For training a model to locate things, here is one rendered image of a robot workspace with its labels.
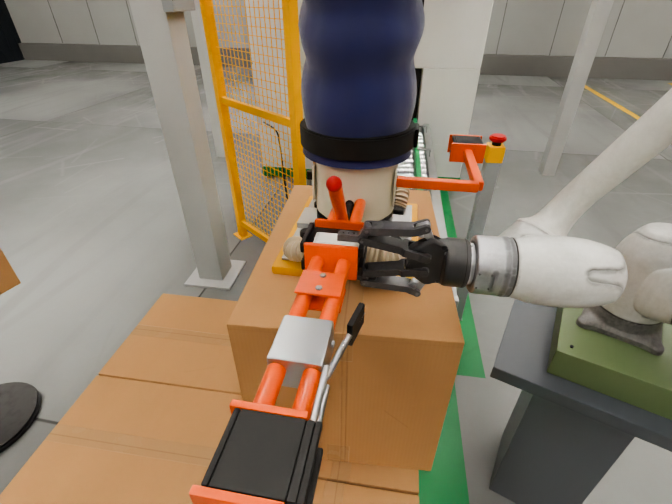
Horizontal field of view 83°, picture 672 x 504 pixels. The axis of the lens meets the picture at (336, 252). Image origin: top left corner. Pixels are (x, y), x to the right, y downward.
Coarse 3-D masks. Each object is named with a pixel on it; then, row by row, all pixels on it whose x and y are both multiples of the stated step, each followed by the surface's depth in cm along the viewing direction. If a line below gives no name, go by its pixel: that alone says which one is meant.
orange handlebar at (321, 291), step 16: (464, 160) 97; (400, 176) 84; (480, 176) 84; (304, 272) 54; (320, 272) 54; (336, 272) 55; (304, 288) 51; (320, 288) 50; (336, 288) 51; (304, 304) 49; (320, 304) 52; (336, 304) 49; (336, 320) 48; (272, 368) 40; (272, 384) 39; (304, 384) 39; (256, 400) 37; (272, 400) 38; (304, 400) 37
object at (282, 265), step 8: (312, 200) 100; (296, 224) 91; (296, 232) 86; (304, 232) 82; (280, 256) 79; (280, 264) 77; (288, 264) 77; (296, 264) 77; (280, 272) 77; (288, 272) 76; (296, 272) 76
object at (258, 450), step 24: (240, 408) 35; (264, 408) 35; (288, 408) 35; (240, 432) 33; (264, 432) 33; (288, 432) 33; (216, 456) 31; (240, 456) 31; (264, 456) 31; (288, 456) 31; (216, 480) 29; (240, 480) 29; (264, 480) 29; (288, 480) 29
